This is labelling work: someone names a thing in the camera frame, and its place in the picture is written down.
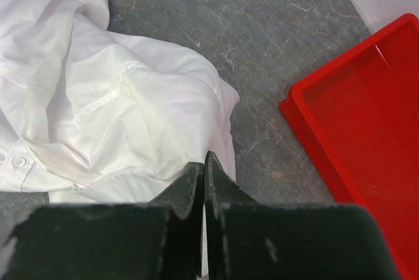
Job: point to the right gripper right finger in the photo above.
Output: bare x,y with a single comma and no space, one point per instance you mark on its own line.
249,240

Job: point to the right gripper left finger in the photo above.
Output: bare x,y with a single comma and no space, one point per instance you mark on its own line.
160,239

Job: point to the white button shirt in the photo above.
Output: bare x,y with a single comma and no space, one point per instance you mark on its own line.
88,115

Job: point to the red plastic bin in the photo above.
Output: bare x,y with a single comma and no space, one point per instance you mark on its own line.
357,119

